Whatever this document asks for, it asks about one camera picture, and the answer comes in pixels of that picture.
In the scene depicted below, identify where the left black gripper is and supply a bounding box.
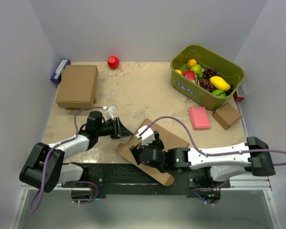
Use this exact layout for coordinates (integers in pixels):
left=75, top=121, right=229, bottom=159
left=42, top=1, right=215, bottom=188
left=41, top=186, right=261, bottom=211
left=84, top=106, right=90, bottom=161
left=96, top=116, right=133, bottom=139

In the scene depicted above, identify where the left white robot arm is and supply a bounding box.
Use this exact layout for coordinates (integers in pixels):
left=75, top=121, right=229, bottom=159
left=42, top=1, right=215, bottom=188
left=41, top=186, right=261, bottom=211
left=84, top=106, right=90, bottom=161
left=19, top=111, right=133, bottom=193

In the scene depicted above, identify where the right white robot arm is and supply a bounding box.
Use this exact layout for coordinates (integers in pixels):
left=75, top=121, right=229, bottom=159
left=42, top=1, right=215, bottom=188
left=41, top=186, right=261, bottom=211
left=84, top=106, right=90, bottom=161
left=130, top=137, right=276, bottom=187

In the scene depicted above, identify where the closed brown cardboard box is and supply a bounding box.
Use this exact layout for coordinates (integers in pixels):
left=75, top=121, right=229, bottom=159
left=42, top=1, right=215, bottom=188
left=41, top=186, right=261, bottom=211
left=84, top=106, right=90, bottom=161
left=55, top=65, right=99, bottom=109

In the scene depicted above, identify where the small brown cardboard box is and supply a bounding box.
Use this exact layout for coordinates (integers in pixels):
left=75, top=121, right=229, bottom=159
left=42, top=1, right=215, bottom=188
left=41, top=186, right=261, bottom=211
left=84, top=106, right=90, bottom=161
left=212, top=103, right=242, bottom=130

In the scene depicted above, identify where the red apple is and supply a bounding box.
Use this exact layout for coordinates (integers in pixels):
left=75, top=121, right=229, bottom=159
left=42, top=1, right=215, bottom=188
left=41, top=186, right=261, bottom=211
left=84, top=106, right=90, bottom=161
left=107, top=56, right=120, bottom=69

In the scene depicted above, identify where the pink notepad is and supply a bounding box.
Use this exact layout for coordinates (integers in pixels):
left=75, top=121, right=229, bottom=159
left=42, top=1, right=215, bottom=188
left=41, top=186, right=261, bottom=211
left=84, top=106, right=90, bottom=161
left=188, top=107, right=210, bottom=130

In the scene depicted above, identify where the purple white carton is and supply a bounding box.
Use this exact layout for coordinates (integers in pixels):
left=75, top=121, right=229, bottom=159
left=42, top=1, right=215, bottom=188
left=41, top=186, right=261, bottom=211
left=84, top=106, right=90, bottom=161
left=50, top=58, right=71, bottom=85

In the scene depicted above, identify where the pink dragon fruit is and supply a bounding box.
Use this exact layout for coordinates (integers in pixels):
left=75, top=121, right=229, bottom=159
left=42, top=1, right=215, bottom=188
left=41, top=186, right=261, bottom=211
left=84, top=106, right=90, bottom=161
left=183, top=71, right=198, bottom=84

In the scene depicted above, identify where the olive green plastic tub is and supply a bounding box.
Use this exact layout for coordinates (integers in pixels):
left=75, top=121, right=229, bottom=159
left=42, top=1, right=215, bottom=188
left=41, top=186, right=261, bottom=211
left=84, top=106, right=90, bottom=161
left=170, top=44, right=245, bottom=111

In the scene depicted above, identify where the red grape bunch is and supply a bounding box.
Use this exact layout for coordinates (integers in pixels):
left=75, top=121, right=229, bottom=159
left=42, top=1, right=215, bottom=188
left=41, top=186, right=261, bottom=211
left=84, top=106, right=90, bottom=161
left=199, top=78, right=216, bottom=93

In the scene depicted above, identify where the orange fruit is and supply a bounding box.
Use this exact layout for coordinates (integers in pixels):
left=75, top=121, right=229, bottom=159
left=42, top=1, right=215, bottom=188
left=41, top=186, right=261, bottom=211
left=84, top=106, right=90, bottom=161
left=187, top=59, right=197, bottom=69

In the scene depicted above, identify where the green pear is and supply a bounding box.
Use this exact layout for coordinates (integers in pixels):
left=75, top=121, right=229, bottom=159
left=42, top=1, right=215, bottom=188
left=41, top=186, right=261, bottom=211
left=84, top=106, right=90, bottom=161
left=190, top=64, right=203, bottom=78

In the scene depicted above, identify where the green lime fruit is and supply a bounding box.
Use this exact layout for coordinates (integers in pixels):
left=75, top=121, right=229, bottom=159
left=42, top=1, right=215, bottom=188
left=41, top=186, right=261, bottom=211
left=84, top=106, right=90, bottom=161
left=212, top=89, right=226, bottom=98

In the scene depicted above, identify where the dark purple grape bunch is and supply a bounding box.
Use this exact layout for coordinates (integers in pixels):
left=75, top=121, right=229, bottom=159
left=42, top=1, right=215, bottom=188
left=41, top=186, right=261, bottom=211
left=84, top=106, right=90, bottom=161
left=203, top=68, right=219, bottom=80

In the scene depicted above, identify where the yellow mango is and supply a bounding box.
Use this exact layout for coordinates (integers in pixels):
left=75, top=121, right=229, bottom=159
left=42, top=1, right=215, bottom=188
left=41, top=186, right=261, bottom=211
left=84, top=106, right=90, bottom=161
left=210, top=76, right=231, bottom=92

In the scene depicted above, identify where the red white carton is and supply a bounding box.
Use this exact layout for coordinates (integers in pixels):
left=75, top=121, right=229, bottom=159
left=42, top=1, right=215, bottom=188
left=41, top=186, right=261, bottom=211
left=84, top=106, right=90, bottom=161
left=233, top=85, right=245, bottom=102

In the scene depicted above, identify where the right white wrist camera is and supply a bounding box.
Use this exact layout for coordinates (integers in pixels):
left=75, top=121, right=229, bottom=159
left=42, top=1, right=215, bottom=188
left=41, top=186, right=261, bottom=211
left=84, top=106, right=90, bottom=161
left=135, top=125, right=155, bottom=146

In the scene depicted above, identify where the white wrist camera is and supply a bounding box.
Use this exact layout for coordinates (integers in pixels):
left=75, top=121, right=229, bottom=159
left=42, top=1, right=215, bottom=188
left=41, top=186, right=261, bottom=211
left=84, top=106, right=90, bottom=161
left=135, top=125, right=155, bottom=146
left=102, top=104, right=117, bottom=120

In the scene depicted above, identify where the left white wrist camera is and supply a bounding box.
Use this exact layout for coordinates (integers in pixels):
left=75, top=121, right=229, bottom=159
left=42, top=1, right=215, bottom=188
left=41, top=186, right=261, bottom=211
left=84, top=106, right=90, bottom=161
left=102, top=104, right=117, bottom=120

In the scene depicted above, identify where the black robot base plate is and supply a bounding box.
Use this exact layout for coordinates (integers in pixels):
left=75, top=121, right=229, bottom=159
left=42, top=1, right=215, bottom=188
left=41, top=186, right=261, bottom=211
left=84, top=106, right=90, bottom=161
left=62, top=163, right=230, bottom=203

